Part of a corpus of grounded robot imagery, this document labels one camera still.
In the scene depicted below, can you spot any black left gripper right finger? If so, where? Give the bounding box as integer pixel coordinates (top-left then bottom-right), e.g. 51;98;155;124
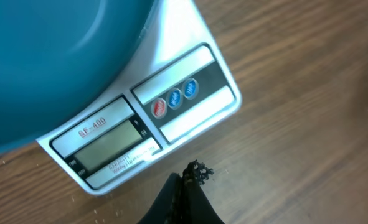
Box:
181;160;224;224

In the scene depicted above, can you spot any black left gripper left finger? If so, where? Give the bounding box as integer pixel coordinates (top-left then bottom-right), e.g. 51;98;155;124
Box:
138;173;182;224

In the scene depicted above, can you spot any white digital kitchen scale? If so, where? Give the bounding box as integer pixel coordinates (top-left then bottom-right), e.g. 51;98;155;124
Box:
37;1;242;195

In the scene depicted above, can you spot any blue metal bowl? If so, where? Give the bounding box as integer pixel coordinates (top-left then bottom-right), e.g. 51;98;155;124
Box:
0;0;159;154

